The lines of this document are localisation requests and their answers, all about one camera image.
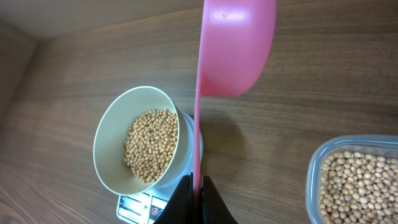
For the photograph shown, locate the pink plastic measuring scoop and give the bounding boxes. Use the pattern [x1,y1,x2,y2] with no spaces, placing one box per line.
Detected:
[193,0,277,200]

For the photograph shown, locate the white digital kitchen scale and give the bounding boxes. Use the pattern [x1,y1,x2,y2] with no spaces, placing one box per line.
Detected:
[116,112,194,224]

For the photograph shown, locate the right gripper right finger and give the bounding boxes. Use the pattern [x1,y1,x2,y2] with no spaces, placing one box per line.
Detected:
[201,175,238,224]

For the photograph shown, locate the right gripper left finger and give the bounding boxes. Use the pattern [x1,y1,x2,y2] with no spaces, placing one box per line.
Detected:
[154,173,193,224]

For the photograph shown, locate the clear plastic container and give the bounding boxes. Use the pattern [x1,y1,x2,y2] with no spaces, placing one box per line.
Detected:
[305,134,397,224]

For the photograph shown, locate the soybeans in container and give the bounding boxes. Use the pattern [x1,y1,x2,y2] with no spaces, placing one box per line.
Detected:
[319,151,397,224]

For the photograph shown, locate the soybeans in bowl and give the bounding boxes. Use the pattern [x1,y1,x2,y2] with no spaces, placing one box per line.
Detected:
[122,110,178,183]

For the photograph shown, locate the white bowl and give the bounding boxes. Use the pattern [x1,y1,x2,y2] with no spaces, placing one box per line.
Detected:
[93,86,193,195]

